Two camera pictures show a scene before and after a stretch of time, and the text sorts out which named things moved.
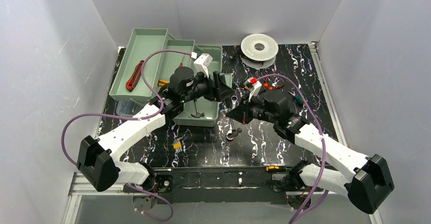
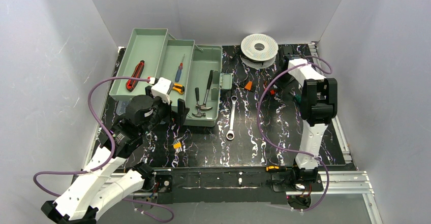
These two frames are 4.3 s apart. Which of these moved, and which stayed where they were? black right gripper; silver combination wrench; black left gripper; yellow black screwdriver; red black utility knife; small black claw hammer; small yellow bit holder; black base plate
Moved: black left gripper; black right gripper
Stayed: small black claw hammer; small yellow bit holder; yellow black screwdriver; black base plate; red black utility knife; silver combination wrench
